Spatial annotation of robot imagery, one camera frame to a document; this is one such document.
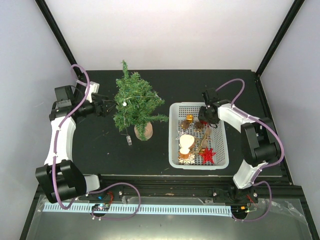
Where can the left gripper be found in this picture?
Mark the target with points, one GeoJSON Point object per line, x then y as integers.
{"type": "Point", "coordinates": [103, 111]}

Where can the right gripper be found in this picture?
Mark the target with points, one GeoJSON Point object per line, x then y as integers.
{"type": "Point", "coordinates": [201, 117]}

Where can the gold gift box ornament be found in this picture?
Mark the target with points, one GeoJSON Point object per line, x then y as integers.
{"type": "Point", "coordinates": [190, 118]}

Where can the white plastic mesh basket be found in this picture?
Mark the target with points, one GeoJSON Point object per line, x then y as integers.
{"type": "Point", "coordinates": [217, 140]}

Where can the small green christmas tree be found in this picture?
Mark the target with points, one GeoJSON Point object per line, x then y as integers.
{"type": "Point", "coordinates": [135, 103]}

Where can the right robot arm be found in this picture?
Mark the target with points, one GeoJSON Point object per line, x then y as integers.
{"type": "Point", "coordinates": [261, 146]}

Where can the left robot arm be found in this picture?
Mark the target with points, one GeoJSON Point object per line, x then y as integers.
{"type": "Point", "coordinates": [59, 177]}

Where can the gold merry christmas sign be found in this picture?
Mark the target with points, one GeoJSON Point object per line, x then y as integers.
{"type": "Point", "coordinates": [198, 148]}

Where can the brown pine cone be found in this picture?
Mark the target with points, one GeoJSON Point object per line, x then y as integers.
{"type": "Point", "coordinates": [185, 124]}
{"type": "Point", "coordinates": [198, 126]}

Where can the burlap bow ornament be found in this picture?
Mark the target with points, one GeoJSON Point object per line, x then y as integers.
{"type": "Point", "coordinates": [204, 142]}

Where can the silver star ornament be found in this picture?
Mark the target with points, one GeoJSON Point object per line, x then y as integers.
{"type": "Point", "coordinates": [181, 133]}

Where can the red glitter star ornament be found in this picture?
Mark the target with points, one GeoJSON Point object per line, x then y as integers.
{"type": "Point", "coordinates": [207, 155]}

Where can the white snowflake ornament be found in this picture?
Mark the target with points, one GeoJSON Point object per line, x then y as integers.
{"type": "Point", "coordinates": [187, 161]}

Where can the small circuit board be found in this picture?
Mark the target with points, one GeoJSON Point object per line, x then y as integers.
{"type": "Point", "coordinates": [101, 207]}

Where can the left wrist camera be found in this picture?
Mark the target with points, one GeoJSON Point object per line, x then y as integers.
{"type": "Point", "coordinates": [93, 89]}

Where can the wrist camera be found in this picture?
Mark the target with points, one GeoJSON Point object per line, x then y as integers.
{"type": "Point", "coordinates": [210, 96]}
{"type": "Point", "coordinates": [93, 89]}

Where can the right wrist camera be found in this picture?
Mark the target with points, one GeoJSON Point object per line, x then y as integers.
{"type": "Point", "coordinates": [210, 96]}

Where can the black frame post left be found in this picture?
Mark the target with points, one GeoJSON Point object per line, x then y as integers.
{"type": "Point", "coordinates": [45, 10]}

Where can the black frame post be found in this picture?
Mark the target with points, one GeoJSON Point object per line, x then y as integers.
{"type": "Point", "coordinates": [45, 10]}
{"type": "Point", "coordinates": [280, 34]}

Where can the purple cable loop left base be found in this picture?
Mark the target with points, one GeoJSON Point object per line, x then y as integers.
{"type": "Point", "coordinates": [117, 208]}

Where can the black front rail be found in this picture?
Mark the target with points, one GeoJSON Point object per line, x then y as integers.
{"type": "Point", "coordinates": [221, 191]}

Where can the white slotted cable duct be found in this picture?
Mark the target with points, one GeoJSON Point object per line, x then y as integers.
{"type": "Point", "coordinates": [148, 209]}

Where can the black frame post right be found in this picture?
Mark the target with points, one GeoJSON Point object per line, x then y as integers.
{"type": "Point", "coordinates": [280, 34]}

